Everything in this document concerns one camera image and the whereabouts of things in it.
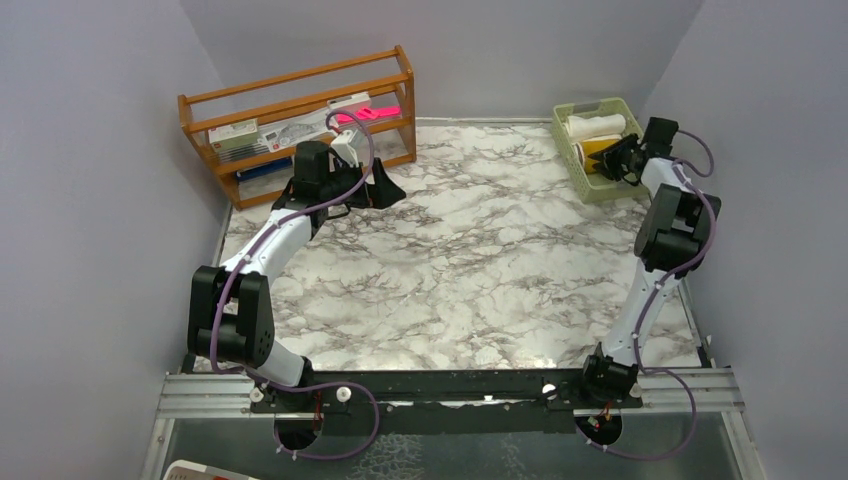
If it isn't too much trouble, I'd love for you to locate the blue box on shelf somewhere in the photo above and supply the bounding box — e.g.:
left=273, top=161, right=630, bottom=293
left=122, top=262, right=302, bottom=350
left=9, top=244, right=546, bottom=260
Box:
left=234, top=157, right=293, bottom=183

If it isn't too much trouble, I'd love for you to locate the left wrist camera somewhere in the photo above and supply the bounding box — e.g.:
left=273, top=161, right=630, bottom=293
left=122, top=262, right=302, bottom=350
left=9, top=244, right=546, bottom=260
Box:
left=330, top=129, right=367, bottom=167

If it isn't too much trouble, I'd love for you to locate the clear protractor ruler pack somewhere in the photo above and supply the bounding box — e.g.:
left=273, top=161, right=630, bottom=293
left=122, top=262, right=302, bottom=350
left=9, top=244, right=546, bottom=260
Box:
left=259, top=108, right=331, bottom=152

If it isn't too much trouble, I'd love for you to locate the wooden shelf rack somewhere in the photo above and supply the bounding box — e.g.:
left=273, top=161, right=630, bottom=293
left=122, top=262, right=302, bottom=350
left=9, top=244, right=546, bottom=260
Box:
left=177, top=45, right=417, bottom=210

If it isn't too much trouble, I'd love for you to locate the white box with red label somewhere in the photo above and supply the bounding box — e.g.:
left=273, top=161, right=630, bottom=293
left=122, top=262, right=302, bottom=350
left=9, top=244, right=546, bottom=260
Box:
left=207, top=119, right=261, bottom=163

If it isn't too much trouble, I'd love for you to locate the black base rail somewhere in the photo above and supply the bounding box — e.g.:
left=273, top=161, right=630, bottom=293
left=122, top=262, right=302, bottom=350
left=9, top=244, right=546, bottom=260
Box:
left=250, top=368, right=642, bottom=437

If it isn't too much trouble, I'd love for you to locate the pink ruler set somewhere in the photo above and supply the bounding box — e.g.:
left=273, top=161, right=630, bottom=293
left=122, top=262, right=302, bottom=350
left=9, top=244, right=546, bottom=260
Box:
left=335, top=106, right=402, bottom=125

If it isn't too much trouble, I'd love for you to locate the green plastic basket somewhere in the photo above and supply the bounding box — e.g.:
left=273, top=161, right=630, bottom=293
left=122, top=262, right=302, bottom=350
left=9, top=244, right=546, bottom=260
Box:
left=550, top=97, right=648, bottom=204

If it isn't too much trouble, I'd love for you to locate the white pack behind pink ruler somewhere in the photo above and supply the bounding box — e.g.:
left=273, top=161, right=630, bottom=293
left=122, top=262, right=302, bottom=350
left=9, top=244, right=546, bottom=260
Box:
left=327, top=92, right=372, bottom=113

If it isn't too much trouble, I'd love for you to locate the white towel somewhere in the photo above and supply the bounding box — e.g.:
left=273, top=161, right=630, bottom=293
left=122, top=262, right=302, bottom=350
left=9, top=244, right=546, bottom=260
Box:
left=565, top=114, right=626, bottom=142

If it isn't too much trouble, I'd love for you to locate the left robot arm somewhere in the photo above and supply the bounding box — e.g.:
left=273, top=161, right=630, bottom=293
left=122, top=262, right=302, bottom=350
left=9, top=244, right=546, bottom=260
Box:
left=187, top=141, right=406, bottom=411

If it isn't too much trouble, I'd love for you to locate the yellow towel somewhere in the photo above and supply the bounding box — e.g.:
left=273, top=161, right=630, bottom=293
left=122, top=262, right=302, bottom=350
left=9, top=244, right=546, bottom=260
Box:
left=575, top=134, right=622, bottom=174

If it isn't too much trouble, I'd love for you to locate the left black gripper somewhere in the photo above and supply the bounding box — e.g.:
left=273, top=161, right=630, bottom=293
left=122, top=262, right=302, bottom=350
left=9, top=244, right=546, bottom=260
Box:
left=320, top=156, right=405, bottom=209

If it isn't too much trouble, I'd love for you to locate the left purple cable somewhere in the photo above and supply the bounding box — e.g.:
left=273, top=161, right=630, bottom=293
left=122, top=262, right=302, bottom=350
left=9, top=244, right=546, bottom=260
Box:
left=208, top=109, right=384, bottom=463

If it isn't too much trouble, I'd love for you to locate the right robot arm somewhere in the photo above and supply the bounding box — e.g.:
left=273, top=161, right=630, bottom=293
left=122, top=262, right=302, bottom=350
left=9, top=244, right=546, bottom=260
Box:
left=576, top=117, right=722, bottom=407

